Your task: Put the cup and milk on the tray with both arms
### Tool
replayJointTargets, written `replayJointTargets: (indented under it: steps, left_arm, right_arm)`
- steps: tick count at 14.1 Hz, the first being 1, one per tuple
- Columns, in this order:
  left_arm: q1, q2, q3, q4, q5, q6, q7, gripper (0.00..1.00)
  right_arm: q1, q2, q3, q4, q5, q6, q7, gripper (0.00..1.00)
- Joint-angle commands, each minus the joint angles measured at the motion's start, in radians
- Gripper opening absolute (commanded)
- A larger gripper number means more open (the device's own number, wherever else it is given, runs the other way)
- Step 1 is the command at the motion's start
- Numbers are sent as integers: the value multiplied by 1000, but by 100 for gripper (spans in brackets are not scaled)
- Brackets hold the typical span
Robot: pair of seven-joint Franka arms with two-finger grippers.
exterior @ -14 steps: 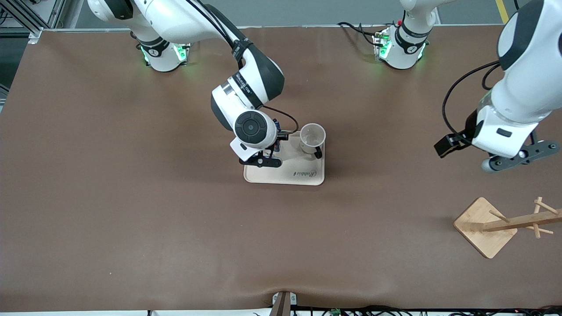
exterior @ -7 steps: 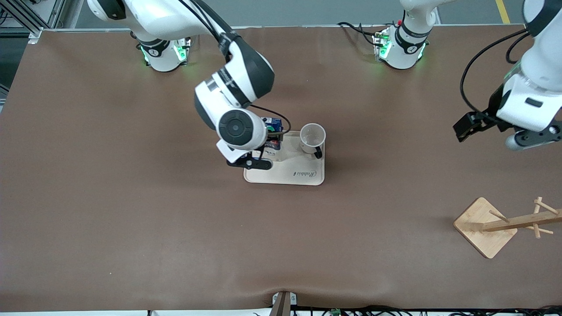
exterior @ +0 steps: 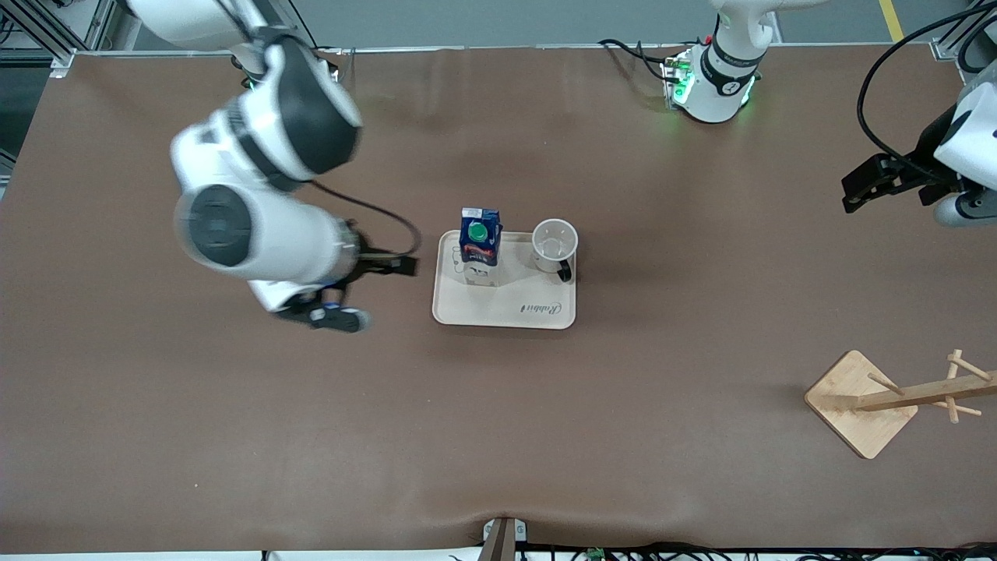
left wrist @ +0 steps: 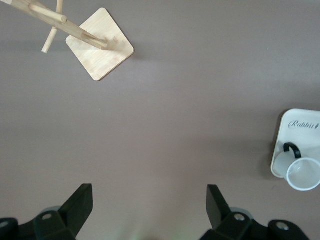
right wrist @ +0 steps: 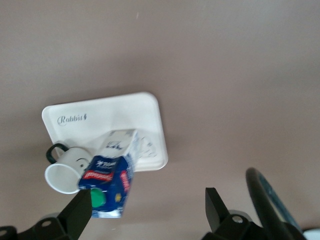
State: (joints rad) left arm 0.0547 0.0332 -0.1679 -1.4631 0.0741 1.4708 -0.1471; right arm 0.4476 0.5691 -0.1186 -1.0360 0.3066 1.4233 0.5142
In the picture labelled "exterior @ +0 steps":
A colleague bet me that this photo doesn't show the wooden mug rack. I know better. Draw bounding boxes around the wooden mug rack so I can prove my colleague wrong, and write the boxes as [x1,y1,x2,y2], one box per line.
[803,348,997,460]

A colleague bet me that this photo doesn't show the black left arm base cables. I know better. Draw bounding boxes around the black left arm base cables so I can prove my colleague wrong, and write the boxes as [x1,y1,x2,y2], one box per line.
[597,37,675,83]

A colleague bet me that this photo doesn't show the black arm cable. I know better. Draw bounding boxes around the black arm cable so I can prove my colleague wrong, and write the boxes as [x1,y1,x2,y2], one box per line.
[311,180,424,259]
[856,3,997,177]

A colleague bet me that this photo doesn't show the cream tray with rabbit print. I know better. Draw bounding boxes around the cream tray with rabbit print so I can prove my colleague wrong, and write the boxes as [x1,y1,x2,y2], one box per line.
[432,230,578,330]

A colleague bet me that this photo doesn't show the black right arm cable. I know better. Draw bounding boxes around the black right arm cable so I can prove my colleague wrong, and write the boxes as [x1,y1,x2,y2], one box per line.
[311,180,424,259]

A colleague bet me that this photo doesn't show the aluminium frame profile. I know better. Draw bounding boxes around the aluminium frame profile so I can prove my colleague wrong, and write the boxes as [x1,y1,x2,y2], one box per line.
[0,0,119,72]
[930,0,997,62]

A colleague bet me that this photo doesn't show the blue milk carton green cap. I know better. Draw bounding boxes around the blue milk carton green cap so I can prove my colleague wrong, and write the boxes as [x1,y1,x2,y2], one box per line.
[458,206,504,288]

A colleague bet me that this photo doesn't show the white smiley cup black handle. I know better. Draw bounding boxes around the white smiley cup black handle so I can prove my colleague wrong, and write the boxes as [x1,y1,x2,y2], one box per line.
[530,218,580,284]

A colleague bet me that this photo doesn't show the metal table edge clamp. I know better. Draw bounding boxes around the metal table edge clamp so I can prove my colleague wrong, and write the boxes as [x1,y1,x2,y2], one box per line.
[481,517,528,561]

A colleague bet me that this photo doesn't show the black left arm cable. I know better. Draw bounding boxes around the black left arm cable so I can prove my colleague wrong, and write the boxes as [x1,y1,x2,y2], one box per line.
[856,3,997,177]

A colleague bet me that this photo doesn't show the brown table cover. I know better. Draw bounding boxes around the brown table cover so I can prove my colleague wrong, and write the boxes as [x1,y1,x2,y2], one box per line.
[0,44,997,556]

